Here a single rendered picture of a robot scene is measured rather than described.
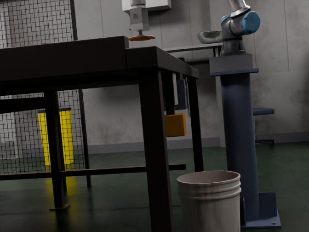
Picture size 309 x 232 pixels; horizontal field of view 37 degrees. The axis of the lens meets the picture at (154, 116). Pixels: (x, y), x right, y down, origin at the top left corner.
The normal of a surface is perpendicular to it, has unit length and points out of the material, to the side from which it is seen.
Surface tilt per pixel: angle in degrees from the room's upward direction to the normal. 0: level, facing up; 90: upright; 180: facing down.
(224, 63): 90
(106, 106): 90
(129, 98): 90
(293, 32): 90
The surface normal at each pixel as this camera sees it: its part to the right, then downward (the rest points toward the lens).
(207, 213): -0.20, 0.12
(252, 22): 0.48, 0.15
